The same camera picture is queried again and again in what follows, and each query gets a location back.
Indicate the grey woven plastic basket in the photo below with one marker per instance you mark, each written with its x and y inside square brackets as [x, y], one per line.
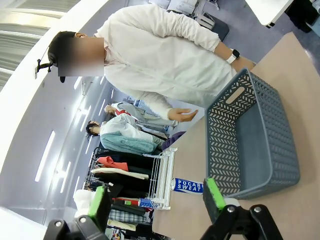
[262, 150]

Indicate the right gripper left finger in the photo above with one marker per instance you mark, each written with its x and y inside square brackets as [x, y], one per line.
[100, 207]

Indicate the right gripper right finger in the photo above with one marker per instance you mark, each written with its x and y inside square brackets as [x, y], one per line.
[215, 197]

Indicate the person's left forearm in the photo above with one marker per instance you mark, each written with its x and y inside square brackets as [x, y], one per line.
[222, 50]

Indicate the mannequin in grey red top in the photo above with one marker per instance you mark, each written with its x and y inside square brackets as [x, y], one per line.
[130, 110]

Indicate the person's right forearm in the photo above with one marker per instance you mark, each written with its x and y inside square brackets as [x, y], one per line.
[160, 105]

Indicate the white side table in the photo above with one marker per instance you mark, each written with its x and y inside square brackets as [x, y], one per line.
[270, 10]

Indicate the person in light green top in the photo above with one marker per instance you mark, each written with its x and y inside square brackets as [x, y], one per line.
[125, 137]

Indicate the purple cloth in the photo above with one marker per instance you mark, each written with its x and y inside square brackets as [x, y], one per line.
[172, 141]

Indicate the clothes rack with garments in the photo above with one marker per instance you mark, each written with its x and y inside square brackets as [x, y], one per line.
[120, 162]

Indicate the white smartwatch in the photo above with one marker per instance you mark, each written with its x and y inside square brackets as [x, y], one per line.
[232, 56]

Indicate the person in white jacket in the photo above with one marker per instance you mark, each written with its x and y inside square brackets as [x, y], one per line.
[162, 62]

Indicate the person's right hand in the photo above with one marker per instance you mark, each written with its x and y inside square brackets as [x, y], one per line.
[181, 115]

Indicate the person's left hand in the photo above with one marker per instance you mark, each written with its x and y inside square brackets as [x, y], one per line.
[246, 64]

